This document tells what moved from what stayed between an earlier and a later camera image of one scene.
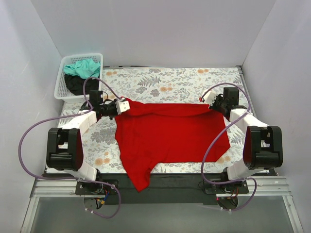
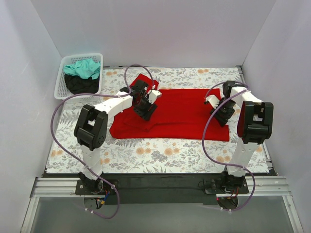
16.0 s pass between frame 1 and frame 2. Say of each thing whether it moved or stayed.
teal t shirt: stayed
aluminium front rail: stayed
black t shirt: stayed
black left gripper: moved
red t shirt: moved
